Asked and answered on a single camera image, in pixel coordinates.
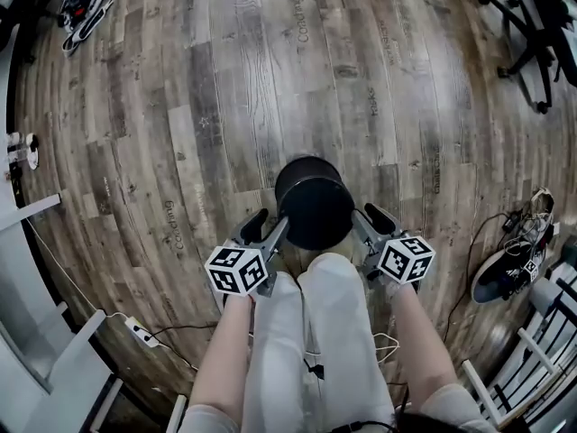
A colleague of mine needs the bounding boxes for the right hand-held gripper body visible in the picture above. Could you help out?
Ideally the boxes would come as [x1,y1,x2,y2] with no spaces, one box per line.
[364,226,437,293]

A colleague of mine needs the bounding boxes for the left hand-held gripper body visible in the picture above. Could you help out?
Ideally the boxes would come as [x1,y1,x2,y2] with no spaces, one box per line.
[204,236,280,300]

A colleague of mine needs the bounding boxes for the black mesh waste bin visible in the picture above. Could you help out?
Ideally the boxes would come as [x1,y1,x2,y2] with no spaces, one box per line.
[273,154,356,251]

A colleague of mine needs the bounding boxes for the person's left forearm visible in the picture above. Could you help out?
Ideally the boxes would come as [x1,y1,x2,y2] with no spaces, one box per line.
[191,293,254,417]

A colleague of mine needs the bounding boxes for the person's right forearm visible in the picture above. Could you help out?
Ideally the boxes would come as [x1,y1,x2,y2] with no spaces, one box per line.
[389,281,462,401]

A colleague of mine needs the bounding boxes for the person's white trousers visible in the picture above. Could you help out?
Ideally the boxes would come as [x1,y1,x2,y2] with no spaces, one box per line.
[245,253,398,433]

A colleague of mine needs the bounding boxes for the white power strip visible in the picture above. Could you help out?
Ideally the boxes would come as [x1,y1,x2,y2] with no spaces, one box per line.
[124,315,160,349]

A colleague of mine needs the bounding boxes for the white device with dark screen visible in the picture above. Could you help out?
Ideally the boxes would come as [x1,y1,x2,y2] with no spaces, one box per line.
[530,276,568,318]

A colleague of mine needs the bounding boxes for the person's grey shirt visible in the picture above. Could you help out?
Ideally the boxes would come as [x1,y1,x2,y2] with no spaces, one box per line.
[178,383,497,433]

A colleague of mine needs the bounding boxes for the white dish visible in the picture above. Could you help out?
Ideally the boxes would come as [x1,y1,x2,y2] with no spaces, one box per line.
[24,133,41,170]

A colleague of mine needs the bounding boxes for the black mesh office chair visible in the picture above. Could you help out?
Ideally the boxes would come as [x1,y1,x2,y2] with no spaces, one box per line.
[477,0,577,115]

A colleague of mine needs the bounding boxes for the thin white looped cable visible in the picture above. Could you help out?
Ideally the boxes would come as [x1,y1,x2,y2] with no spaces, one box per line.
[371,331,401,363]

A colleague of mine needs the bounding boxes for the grey gear pile with cables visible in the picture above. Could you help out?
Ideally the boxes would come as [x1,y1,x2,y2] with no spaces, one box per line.
[470,186,561,306]
[57,0,117,59]

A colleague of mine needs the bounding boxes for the black body cable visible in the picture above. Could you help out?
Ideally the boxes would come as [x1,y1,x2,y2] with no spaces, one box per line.
[300,357,326,382]

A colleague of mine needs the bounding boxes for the white frame desk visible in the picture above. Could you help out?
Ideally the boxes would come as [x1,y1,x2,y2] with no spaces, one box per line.
[462,259,577,430]

